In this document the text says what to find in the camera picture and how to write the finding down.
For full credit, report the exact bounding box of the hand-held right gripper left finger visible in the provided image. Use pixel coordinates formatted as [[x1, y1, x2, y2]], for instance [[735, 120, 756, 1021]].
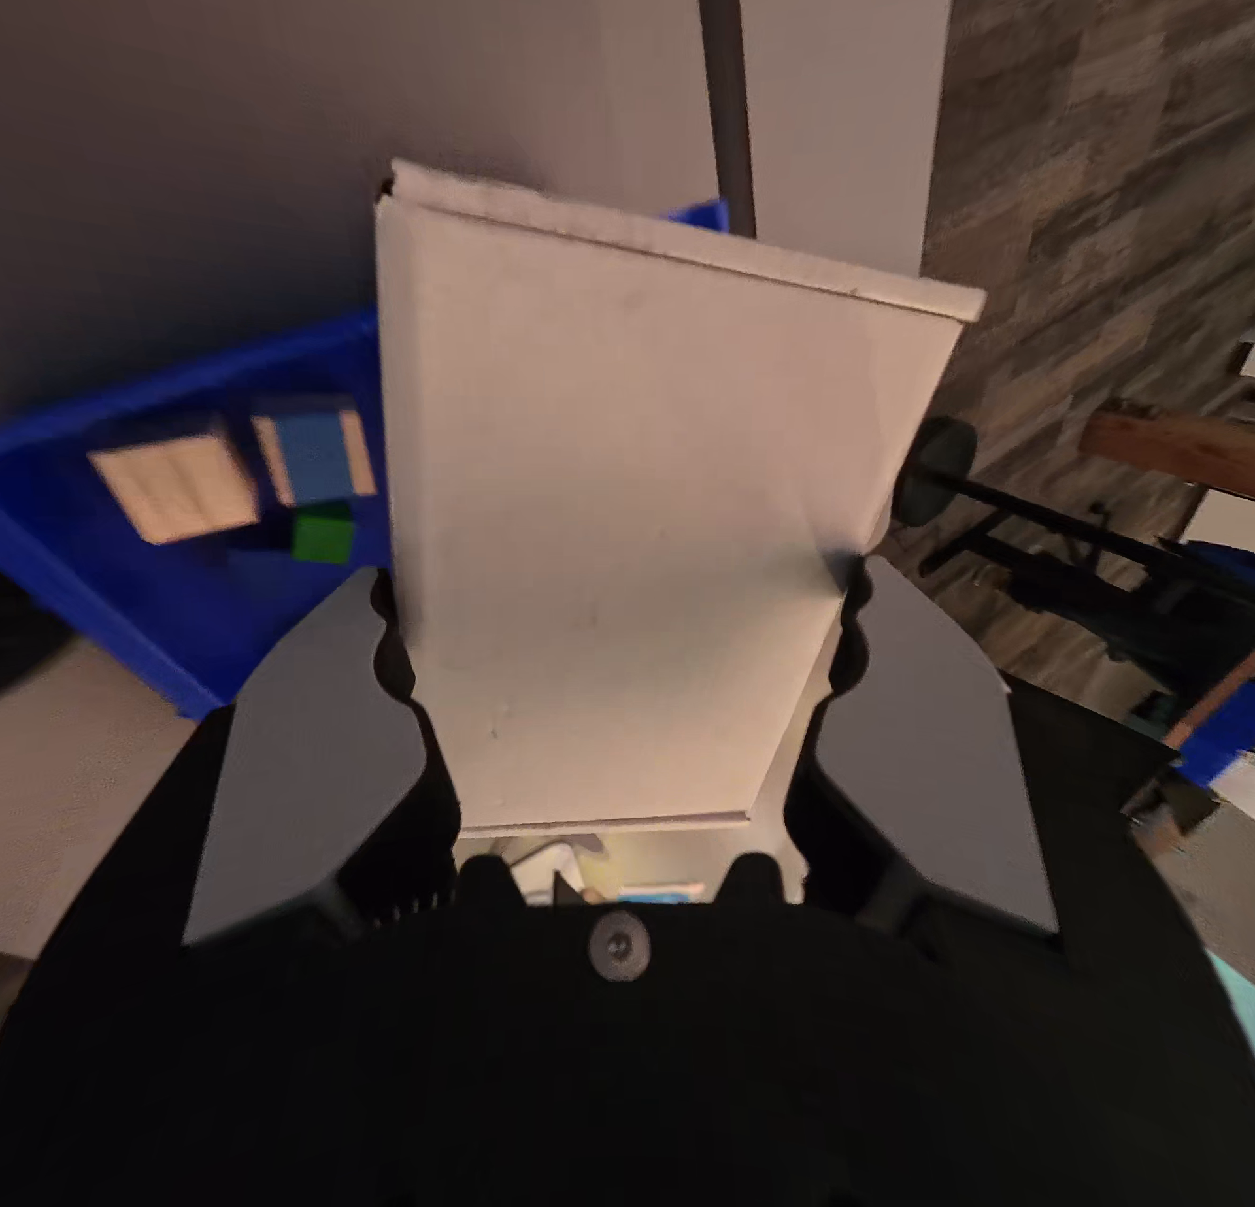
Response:
[[182, 564, 465, 946]]

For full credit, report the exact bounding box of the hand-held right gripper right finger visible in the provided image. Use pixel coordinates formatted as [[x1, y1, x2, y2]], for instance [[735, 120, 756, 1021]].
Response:
[[784, 551, 1062, 936]]

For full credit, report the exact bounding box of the white cardboard mailer box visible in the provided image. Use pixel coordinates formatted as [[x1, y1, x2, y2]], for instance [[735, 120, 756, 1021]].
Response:
[[374, 158, 986, 840]]

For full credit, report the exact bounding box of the green wooden cube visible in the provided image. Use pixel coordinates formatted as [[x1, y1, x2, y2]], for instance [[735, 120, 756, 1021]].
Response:
[[291, 503, 356, 566]]

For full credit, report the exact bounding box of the plain large wooden cube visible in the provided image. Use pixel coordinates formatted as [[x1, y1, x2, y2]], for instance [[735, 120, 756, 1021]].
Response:
[[88, 424, 261, 546]]

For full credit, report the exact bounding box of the large wooden cube blue face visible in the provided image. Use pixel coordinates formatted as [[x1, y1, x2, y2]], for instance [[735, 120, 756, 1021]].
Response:
[[251, 398, 380, 506]]

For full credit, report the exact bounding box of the brown wooden bar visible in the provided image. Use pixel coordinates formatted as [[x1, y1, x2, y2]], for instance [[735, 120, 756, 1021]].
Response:
[[1078, 400, 1255, 503]]

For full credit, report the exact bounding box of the black metal frame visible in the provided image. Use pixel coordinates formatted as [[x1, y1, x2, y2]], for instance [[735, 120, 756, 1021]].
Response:
[[896, 415, 1255, 728]]

